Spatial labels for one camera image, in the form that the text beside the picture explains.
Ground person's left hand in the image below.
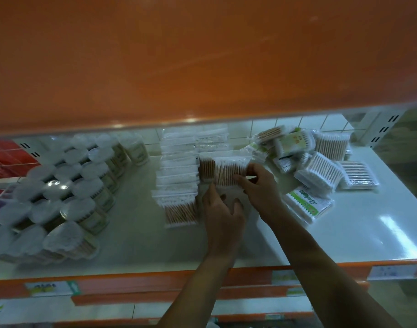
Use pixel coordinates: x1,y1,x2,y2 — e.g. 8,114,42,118
201,182,247,260

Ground person's right hand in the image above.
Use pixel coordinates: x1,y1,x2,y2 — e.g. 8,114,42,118
233,163,291,229

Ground green-label swab packet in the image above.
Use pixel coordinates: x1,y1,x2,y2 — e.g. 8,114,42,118
283,186,334,225

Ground pile of cotton swab packs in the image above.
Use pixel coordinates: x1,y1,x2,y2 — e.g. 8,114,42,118
244,125,380,202

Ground white shelf orange rail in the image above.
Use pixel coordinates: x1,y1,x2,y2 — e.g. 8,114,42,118
0,143,417,300

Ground white shelf board orange rim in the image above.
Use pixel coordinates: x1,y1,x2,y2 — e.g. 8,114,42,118
71,282,370,307
133,297,315,328
0,0,417,137
0,297,136,327

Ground person's right forearm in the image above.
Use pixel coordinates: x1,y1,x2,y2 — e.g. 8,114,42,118
268,211,404,328

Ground person's left forearm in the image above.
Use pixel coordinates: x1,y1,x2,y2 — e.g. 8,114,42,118
157,249,245,328

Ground plain white price label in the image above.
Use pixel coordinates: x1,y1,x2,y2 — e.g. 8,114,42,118
367,264,417,281

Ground price label green arrow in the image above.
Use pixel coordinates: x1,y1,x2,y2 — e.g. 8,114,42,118
25,282,80,297

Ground white slotted end post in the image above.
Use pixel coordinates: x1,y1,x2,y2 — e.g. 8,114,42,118
360,107,409,147

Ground white slotted shelf post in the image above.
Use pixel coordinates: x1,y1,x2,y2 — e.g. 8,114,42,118
10,136,49,161

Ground white wire basket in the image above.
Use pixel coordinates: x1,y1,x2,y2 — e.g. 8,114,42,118
0,180,21,229

